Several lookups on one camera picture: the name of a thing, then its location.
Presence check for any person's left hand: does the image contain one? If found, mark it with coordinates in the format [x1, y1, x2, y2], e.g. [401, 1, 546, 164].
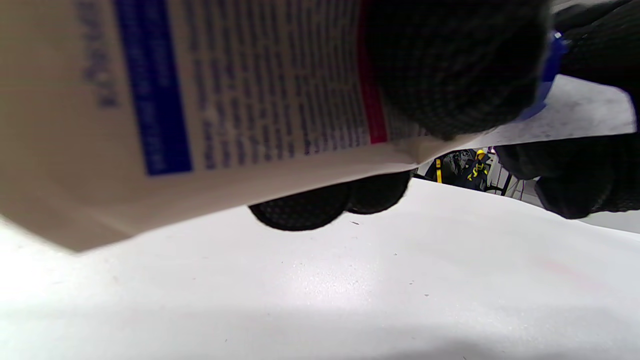
[248, 0, 553, 232]

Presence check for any person's right hand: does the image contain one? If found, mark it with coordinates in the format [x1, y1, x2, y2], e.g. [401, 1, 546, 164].
[495, 0, 640, 221]

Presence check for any white cotton pad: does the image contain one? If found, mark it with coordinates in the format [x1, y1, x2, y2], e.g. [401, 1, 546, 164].
[470, 74, 637, 151]

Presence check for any white hand cream tube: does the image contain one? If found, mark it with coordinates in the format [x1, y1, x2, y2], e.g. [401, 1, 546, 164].
[0, 0, 568, 253]

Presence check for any black and yellow equipment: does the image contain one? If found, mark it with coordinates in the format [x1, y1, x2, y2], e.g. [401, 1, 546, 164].
[415, 146, 521, 198]

